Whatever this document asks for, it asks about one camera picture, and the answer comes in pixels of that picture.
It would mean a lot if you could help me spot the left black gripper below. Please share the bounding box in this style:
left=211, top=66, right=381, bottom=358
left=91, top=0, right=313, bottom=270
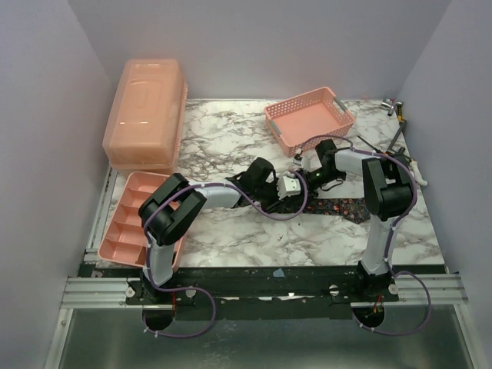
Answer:
left=253, top=179, right=289, bottom=215

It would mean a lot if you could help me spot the dark floral necktie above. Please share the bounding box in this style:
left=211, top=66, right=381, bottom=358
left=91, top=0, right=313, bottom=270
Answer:
left=303, top=197, right=371, bottom=224

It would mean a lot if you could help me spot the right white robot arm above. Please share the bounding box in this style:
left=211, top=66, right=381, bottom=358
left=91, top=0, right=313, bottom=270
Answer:
left=305, top=139, right=417, bottom=301

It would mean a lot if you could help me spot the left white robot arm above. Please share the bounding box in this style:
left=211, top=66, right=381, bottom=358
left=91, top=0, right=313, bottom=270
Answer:
left=138, top=158, right=309, bottom=304

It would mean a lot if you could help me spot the pink perforated basket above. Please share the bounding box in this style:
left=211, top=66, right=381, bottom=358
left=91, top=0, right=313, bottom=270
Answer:
left=264, top=87, right=355, bottom=157

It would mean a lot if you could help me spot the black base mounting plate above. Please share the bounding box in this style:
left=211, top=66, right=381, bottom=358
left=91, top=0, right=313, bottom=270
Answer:
left=78, top=264, right=398, bottom=320

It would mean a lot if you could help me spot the grey metal clamp tool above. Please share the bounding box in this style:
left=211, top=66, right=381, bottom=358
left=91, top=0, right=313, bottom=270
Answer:
left=380, top=98, right=428, bottom=188

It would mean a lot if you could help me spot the pink translucent storage box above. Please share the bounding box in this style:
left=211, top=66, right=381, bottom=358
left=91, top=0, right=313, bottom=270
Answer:
left=102, top=59, right=188, bottom=174

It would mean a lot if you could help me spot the pink divided organizer tray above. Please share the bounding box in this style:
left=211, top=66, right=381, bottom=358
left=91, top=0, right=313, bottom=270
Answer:
left=98, top=171, right=168, bottom=268

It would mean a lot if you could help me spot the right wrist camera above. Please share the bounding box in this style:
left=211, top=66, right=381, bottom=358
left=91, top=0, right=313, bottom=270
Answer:
left=293, top=152, right=311, bottom=171

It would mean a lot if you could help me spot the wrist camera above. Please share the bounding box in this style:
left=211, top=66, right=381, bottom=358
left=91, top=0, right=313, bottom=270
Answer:
left=293, top=152, right=311, bottom=171
left=277, top=176, right=302, bottom=200

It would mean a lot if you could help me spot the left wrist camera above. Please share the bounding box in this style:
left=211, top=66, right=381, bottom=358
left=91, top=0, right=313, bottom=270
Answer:
left=277, top=176, right=302, bottom=200

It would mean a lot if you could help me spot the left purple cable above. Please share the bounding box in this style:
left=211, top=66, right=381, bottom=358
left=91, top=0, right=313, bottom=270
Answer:
left=144, top=171, right=308, bottom=339

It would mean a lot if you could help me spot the purple cable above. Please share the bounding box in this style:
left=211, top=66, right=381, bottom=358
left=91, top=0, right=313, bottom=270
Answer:
left=294, top=135, right=432, bottom=336
left=144, top=171, right=308, bottom=339

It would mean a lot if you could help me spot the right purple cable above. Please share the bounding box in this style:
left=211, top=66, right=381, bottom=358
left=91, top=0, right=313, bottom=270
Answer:
left=294, top=135, right=432, bottom=336

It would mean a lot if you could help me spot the aluminium rail frame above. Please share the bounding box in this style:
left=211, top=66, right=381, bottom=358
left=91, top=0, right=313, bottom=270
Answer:
left=45, top=265, right=487, bottom=368

